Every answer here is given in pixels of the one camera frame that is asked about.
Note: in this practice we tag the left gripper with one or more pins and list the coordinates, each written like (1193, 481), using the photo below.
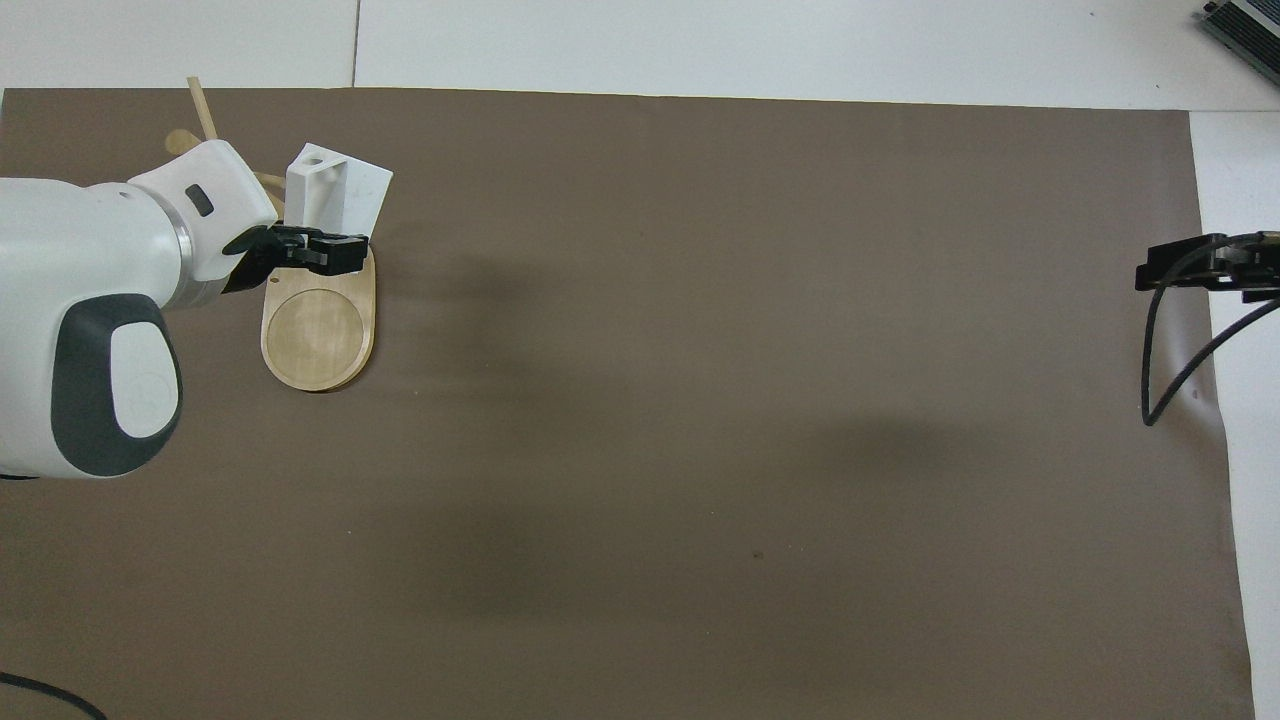
(252, 258)

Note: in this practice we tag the white plastic bracket block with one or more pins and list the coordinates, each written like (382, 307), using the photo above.
(352, 195)

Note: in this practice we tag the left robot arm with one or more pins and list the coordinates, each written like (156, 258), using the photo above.
(70, 250)

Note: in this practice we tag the grey metal device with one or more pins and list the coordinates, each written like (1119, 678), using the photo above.
(1245, 25)

